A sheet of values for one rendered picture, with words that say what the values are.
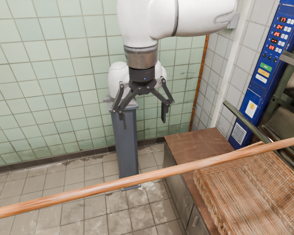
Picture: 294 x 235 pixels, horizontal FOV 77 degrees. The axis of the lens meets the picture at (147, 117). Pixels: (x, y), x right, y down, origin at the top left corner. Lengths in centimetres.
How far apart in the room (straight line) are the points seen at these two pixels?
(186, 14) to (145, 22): 9
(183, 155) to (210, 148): 25
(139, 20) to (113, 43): 124
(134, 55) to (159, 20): 10
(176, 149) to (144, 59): 117
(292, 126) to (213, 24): 96
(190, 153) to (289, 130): 67
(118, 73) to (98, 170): 130
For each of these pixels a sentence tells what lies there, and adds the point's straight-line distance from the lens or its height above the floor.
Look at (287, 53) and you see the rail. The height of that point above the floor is 143.
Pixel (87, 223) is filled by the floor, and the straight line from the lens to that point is 194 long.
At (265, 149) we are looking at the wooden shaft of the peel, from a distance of 84.
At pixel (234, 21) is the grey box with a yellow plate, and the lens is 162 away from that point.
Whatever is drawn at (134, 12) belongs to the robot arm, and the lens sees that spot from 45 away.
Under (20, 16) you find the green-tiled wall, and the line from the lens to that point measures 170.
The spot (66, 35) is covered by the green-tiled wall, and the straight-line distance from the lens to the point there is 167.
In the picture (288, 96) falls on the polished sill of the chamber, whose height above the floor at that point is 118.
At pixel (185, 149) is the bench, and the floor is 58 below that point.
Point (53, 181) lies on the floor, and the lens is 228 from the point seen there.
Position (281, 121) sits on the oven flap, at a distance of 138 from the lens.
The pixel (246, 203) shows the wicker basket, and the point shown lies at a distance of 143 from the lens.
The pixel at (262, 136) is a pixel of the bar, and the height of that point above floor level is 117.
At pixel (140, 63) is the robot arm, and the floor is 155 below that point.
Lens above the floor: 173
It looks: 38 degrees down
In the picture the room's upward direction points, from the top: straight up
